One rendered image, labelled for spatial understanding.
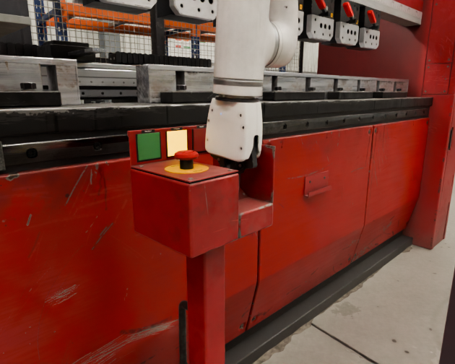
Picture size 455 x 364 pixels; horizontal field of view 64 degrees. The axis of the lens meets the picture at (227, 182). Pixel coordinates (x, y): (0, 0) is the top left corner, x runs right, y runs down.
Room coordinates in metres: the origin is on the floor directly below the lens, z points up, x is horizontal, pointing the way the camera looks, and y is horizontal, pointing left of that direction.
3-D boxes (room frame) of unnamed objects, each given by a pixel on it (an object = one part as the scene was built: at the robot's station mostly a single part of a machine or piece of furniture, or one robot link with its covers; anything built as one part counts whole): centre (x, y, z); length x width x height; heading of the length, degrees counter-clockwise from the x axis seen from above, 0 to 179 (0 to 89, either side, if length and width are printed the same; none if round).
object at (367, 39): (1.76, -0.61, 1.18); 0.15 x 0.09 x 0.17; 134
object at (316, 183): (1.26, -0.33, 0.59); 0.15 x 0.02 x 0.07; 134
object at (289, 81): (1.54, -0.39, 0.92); 1.67 x 0.06 x 0.10; 134
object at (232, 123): (0.64, -0.01, 0.85); 0.10 x 0.07 x 0.11; 46
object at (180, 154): (0.58, 0.07, 0.79); 0.04 x 0.04 x 0.04
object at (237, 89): (0.64, -0.02, 0.91); 0.09 x 0.08 x 0.03; 46
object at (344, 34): (1.62, -0.47, 1.18); 0.15 x 0.09 x 0.17; 134
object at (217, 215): (0.62, 0.04, 0.75); 0.20 x 0.16 x 0.18; 136
